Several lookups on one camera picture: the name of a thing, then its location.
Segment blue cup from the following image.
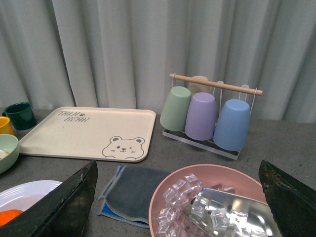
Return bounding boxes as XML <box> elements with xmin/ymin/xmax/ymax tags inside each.
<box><xmin>213</xmin><ymin>99</ymin><xmax>250</xmax><ymax>151</ymax></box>

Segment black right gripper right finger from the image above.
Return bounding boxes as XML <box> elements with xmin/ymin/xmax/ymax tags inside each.
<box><xmin>258</xmin><ymin>160</ymin><xmax>316</xmax><ymax>237</ymax></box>

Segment clear acrylic cup rack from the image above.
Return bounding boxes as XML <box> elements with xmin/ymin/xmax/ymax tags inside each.
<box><xmin>162</xmin><ymin>73</ymin><xmax>263</xmax><ymax>160</ymax></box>

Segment pink bowl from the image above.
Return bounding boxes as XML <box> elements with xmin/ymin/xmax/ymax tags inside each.
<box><xmin>149</xmin><ymin>164</ymin><xmax>266</xmax><ymax>237</ymax></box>

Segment light green cup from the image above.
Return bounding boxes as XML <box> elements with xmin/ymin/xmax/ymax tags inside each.
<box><xmin>160</xmin><ymin>86</ymin><xmax>191</xmax><ymax>131</ymax></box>

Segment fake fried egg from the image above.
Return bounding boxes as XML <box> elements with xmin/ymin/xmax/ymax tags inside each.
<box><xmin>0</xmin><ymin>150</ymin><xmax>9</xmax><ymax>159</ymax></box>

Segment orange mandarin fruit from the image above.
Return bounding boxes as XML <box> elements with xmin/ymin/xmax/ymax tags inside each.
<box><xmin>0</xmin><ymin>209</ymin><xmax>23</xmax><ymax>227</ymax></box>

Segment metal ice scoop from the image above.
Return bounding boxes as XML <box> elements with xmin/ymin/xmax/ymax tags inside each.
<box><xmin>184</xmin><ymin>188</ymin><xmax>281</xmax><ymax>237</ymax></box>

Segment beige bear tray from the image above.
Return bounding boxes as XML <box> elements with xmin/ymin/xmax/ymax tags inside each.
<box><xmin>19</xmin><ymin>107</ymin><xmax>156</xmax><ymax>162</ymax></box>

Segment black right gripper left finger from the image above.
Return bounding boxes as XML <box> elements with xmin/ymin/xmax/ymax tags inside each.
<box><xmin>0</xmin><ymin>160</ymin><xmax>98</xmax><ymax>237</ymax></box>

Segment purple cup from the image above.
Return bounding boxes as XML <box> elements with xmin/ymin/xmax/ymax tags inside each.
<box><xmin>185</xmin><ymin>92</ymin><xmax>216</xmax><ymax>141</ymax></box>

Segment beige cup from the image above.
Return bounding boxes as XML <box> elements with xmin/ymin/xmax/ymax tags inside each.
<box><xmin>188</xmin><ymin>76</ymin><xmax>210</xmax><ymax>96</ymax></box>

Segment yellow enamel mug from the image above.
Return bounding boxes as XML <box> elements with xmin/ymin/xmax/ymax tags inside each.
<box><xmin>0</xmin><ymin>116</ymin><xmax>15</xmax><ymax>136</ymax></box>

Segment light green bowl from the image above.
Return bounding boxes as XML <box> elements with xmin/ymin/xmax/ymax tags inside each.
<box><xmin>0</xmin><ymin>134</ymin><xmax>20</xmax><ymax>174</ymax></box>

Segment clear fake ice cubes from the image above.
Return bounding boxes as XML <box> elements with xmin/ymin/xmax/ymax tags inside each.
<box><xmin>155</xmin><ymin>173</ymin><xmax>268</xmax><ymax>237</ymax></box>

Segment white round plate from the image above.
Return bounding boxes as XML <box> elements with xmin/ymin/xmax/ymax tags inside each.
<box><xmin>0</xmin><ymin>180</ymin><xmax>62</xmax><ymax>212</ymax></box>

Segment grey blue folded cloth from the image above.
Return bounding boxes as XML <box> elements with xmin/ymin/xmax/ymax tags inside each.
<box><xmin>98</xmin><ymin>165</ymin><xmax>170</xmax><ymax>229</ymax></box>

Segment white curtain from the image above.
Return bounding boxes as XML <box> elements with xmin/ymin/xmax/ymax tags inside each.
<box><xmin>0</xmin><ymin>0</ymin><xmax>316</xmax><ymax>123</ymax></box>

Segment dark green enamel mug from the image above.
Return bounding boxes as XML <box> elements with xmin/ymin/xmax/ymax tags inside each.
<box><xmin>2</xmin><ymin>102</ymin><xmax>37</xmax><ymax>130</ymax></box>

